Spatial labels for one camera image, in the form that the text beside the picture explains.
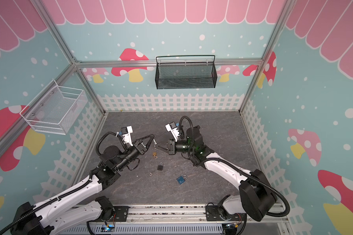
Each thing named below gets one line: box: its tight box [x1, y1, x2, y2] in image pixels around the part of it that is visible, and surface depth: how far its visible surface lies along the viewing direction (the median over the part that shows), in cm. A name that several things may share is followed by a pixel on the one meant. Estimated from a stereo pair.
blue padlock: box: [176, 174, 188, 185], surface depth 87 cm
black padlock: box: [156, 161, 164, 171], surface depth 93 cm
